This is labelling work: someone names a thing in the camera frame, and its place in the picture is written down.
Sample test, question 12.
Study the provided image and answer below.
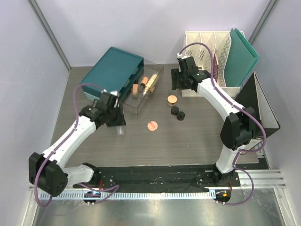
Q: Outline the clear smoky drawer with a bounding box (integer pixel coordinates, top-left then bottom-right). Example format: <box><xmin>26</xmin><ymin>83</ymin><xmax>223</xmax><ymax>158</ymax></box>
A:
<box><xmin>122</xmin><ymin>59</ymin><xmax>164</xmax><ymax>114</ymax></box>

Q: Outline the green plastic folder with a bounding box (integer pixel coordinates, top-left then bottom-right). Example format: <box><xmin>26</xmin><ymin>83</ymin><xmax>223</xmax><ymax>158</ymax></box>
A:
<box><xmin>224</xmin><ymin>28</ymin><xmax>259</xmax><ymax>87</ymax></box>

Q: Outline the clear blue label bottle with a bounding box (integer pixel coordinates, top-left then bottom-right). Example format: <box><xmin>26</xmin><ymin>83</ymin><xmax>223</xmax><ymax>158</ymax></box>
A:
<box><xmin>117</xmin><ymin>126</ymin><xmax>125</xmax><ymax>135</ymax></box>

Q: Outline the white slotted cable duct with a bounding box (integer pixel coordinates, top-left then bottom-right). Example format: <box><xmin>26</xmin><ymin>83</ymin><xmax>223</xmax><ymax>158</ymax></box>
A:
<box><xmin>53</xmin><ymin>190</ymin><xmax>216</xmax><ymax>201</ymax></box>

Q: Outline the cream gold pump bottle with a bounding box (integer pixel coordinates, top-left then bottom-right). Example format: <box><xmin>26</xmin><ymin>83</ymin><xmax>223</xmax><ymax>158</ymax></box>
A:
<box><xmin>141</xmin><ymin>74</ymin><xmax>158</xmax><ymax>97</ymax></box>

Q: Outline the small beige concealer tube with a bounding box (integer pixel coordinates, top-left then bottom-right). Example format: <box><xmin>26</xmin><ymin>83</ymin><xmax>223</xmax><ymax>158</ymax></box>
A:
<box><xmin>139</xmin><ymin>76</ymin><xmax>149</xmax><ymax>93</ymax></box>

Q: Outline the peach foundation bottle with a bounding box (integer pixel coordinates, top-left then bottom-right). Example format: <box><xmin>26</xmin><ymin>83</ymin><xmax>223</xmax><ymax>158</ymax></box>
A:
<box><xmin>132</xmin><ymin>83</ymin><xmax>139</xmax><ymax>98</ymax></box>

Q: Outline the gold lid cream jar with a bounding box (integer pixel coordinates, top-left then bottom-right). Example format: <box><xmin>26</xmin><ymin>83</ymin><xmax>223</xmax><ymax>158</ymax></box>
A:
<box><xmin>167</xmin><ymin>95</ymin><xmax>177</xmax><ymax>106</ymax></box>

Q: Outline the white file organizer rack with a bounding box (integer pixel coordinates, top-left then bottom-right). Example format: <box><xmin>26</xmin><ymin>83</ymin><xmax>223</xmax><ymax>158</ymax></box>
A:
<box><xmin>182</xmin><ymin>31</ymin><xmax>243</xmax><ymax>98</ymax></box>

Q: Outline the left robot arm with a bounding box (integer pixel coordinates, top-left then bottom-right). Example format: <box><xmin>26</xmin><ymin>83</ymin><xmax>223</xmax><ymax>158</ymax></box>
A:
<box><xmin>29</xmin><ymin>91</ymin><xmax>126</xmax><ymax>197</ymax></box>

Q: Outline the magenta booklet in rack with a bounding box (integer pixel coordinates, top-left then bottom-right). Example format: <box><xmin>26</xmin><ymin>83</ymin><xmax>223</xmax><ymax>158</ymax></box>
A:
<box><xmin>213</xmin><ymin>54</ymin><xmax>219</xmax><ymax>83</ymax></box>

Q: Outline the black round cap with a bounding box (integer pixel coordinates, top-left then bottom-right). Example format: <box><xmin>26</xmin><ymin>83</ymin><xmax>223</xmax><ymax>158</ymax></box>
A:
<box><xmin>176</xmin><ymin>111</ymin><xmax>185</xmax><ymax>121</ymax></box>
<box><xmin>171</xmin><ymin>106</ymin><xmax>179</xmax><ymax>116</ymax></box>

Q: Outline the teal drawer organizer box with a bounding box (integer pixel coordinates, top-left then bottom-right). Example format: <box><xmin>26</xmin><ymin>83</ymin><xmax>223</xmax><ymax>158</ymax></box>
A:
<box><xmin>80</xmin><ymin>47</ymin><xmax>144</xmax><ymax>101</ymax></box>

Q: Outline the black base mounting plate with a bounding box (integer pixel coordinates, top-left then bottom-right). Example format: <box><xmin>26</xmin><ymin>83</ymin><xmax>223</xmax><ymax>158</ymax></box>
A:
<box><xmin>85</xmin><ymin>165</ymin><xmax>241</xmax><ymax>189</ymax></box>

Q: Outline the round pink compact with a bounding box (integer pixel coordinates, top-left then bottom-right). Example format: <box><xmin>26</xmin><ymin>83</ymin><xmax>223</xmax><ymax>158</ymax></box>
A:
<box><xmin>147</xmin><ymin>121</ymin><xmax>158</xmax><ymax>131</ymax></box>

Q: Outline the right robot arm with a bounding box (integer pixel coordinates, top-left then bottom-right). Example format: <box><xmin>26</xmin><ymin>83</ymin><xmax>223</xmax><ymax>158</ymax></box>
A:
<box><xmin>171</xmin><ymin>54</ymin><xmax>256</xmax><ymax>186</ymax></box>

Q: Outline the aluminium rail frame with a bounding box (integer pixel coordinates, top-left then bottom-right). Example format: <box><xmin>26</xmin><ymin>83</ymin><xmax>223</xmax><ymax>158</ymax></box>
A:
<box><xmin>29</xmin><ymin>170</ymin><xmax>287</xmax><ymax>190</ymax></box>

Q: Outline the black lever arch binder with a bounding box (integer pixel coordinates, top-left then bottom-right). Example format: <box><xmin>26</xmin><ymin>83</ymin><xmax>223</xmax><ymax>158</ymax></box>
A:
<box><xmin>235</xmin><ymin>72</ymin><xmax>280</xmax><ymax>137</ymax></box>

